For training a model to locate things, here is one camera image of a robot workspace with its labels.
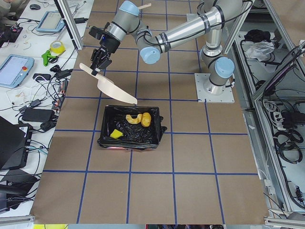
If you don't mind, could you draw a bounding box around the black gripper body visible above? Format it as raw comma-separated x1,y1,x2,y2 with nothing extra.
89,26,121,72

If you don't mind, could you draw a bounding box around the beige plastic dustpan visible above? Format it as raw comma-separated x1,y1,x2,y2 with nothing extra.
79,63,138,104

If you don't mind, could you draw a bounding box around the yellow curved bread piece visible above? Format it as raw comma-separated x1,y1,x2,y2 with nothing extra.
125,114,142,125

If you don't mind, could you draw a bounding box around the yellow toy potato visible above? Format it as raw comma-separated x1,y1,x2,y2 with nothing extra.
141,112,152,127

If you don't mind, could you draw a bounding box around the green yellow sponge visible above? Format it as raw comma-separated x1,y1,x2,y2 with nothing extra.
110,129,123,139

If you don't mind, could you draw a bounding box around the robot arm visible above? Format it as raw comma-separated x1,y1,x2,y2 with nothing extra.
89,0,242,87

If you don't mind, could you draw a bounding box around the black lined trash bin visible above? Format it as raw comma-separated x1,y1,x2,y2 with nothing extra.
98,105,167,150

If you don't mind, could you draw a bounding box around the yellow tape roll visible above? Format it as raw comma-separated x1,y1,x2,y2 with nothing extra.
50,41,66,54

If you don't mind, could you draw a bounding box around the far teach pendant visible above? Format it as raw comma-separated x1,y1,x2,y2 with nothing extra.
36,11,65,33

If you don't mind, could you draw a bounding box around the teach pendant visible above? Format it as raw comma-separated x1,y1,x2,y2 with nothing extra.
0,54,34,88
36,11,65,33

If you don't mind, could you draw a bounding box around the green clamp tool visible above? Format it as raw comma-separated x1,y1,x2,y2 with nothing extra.
41,49,60,67

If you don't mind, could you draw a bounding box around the near teach pendant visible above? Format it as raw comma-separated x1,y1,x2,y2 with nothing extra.
0,54,34,88

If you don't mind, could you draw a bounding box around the aluminium frame post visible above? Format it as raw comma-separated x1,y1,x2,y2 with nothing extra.
54,0,83,51

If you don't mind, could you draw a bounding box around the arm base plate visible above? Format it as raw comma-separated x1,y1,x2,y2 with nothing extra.
194,73,235,104

